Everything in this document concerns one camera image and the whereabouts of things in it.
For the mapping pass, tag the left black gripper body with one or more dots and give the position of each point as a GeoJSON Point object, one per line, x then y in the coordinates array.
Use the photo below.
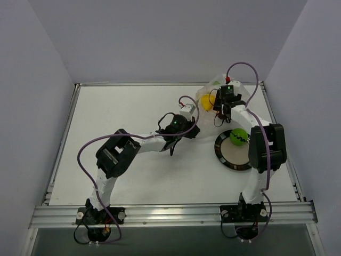
{"type": "Point", "coordinates": [192, 130]}

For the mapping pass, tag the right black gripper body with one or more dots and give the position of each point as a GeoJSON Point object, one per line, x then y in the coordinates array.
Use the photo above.
{"type": "Point", "coordinates": [220, 101]}

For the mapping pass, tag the yellow fake lemon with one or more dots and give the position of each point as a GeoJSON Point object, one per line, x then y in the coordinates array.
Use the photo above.
{"type": "Point", "coordinates": [207, 101]}

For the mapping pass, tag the clear plastic bag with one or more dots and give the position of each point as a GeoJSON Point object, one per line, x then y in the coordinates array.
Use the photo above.
{"type": "Point", "coordinates": [210, 125]}

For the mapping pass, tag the green fake melon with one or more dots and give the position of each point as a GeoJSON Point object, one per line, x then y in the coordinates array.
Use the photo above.
{"type": "Point", "coordinates": [238, 136]}

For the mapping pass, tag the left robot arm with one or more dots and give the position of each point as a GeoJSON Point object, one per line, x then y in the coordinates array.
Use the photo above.
{"type": "Point", "coordinates": [115, 156]}

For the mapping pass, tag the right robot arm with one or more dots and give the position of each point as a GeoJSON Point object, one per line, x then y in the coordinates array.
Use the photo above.
{"type": "Point", "coordinates": [267, 146]}

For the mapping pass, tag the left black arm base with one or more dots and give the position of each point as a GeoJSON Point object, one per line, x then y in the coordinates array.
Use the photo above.
{"type": "Point", "coordinates": [96, 224]}

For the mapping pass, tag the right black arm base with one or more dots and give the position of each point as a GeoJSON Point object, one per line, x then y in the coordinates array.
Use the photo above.
{"type": "Point", "coordinates": [246, 220]}

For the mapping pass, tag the round dark rimmed plate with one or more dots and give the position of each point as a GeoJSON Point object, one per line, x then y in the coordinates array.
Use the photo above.
{"type": "Point", "coordinates": [231, 156]}

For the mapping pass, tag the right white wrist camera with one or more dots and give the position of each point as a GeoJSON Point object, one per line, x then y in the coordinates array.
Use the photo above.
{"type": "Point", "coordinates": [235, 83]}

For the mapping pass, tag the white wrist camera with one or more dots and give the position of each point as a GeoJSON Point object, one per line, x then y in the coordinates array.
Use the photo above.
{"type": "Point", "coordinates": [235, 83]}
{"type": "Point", "coordinates": [187, 111]}

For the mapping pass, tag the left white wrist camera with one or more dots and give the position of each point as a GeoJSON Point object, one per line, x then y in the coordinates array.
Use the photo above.
{"type": "Point", "coordinates": [187, 111]}

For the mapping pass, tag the aluminium front rail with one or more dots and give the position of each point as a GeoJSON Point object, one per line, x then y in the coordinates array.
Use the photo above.
{"type": "Point", "coordinates": [172, 215]}

